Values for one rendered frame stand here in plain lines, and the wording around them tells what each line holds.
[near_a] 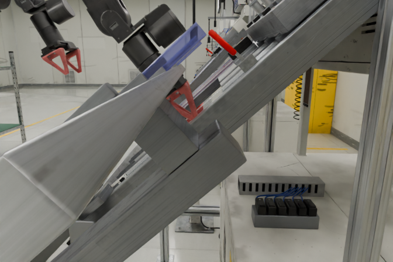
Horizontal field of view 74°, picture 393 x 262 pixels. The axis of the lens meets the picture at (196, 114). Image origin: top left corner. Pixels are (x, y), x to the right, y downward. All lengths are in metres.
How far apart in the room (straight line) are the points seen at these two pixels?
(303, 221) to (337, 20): 0.48
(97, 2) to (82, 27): 9.77
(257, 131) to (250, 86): 1.56
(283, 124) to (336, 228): 1.32
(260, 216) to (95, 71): 9.62
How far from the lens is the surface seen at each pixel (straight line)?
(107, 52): 9.92
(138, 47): 0.53
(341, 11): 0.49
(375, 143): 0.50
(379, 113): 0.49
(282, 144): 2.07
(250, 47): 0.81
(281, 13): 0.50
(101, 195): 0.52
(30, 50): 11.23
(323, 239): 0.75
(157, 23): 0.53
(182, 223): 1.81
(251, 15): 1.89
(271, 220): 0.73
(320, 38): 0.48
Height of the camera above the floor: 1.04
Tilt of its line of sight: 12 degrees down
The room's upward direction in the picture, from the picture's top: straight up
